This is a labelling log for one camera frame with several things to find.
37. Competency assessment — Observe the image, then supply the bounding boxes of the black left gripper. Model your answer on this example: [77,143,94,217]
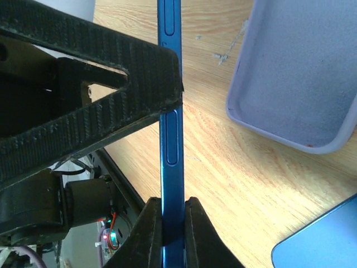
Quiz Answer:
[1,1,182,246]

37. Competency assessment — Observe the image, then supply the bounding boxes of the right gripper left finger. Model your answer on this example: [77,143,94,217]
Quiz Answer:
[104,197,162,268]

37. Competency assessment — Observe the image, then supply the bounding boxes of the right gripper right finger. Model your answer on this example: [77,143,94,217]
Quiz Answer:
[185,197,244,268]

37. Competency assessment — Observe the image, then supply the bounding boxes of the blue phone black screen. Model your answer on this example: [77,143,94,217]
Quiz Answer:
[157,0,185,268]

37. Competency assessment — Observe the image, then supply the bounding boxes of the blue phone back up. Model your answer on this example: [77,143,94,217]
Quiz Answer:
[271,195,356,267]

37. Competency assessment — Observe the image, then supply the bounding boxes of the lavender phone case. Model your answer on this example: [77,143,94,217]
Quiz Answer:
[226,1,356,154]

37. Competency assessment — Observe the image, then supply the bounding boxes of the black front rail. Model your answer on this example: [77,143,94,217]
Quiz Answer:
[87,149,145,224]

